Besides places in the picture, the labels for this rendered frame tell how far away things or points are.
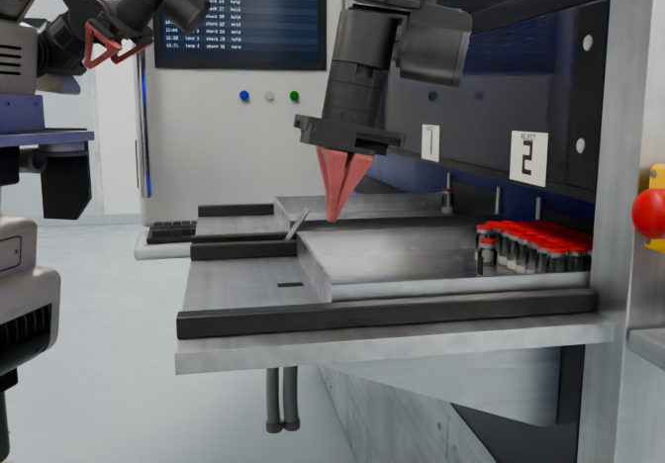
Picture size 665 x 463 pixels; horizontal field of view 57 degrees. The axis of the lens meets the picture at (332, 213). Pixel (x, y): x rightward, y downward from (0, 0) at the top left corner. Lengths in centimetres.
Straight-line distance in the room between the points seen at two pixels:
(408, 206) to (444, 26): 66
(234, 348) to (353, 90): 26
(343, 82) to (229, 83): 92
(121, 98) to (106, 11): 495
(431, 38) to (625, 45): 17
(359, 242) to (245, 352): 35
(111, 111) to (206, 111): 465
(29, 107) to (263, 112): 58
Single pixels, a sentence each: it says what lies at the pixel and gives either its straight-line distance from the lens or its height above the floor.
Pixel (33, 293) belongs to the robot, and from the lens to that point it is 113.
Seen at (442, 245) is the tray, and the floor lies 89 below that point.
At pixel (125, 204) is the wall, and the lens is 617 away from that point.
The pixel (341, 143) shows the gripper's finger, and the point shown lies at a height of 104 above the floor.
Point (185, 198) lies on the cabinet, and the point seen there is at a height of 87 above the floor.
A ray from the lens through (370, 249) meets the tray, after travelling 84.
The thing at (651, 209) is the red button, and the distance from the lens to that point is 53.
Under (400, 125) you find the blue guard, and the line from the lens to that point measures 125.
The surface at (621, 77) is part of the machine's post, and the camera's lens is 62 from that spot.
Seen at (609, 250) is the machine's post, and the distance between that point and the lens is 63.
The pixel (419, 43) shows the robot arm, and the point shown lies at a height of 114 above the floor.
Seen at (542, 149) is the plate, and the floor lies 103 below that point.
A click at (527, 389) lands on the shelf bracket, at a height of 78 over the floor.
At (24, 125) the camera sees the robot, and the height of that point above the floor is 105.
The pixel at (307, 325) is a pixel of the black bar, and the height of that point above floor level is 88.
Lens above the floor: 108
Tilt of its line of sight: 10 degrees down
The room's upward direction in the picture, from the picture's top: straight up
